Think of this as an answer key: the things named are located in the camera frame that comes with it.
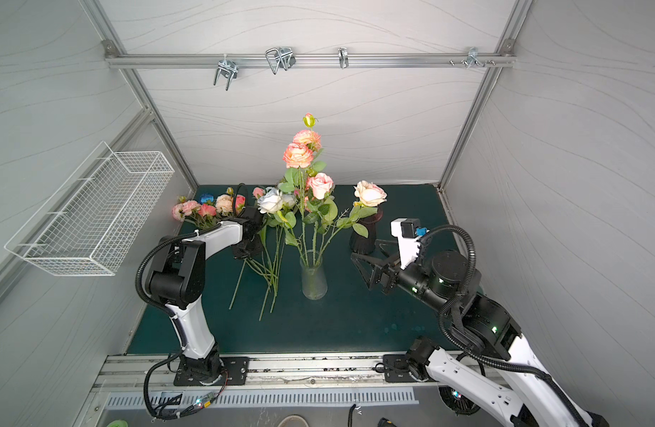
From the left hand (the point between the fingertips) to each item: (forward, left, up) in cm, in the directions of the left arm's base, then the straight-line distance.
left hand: (249, 252), depth 98 cm
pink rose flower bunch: (+17, +20, +3) cm, 27 cm away
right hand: (-20, -39, +36) cm, 57 cm away
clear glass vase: (-14, -26, +4) cm, 30 cm away
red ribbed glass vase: (+1, -43, +4) cm, 44 cm away
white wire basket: (-11, +32, +31) cm, 46 cm away
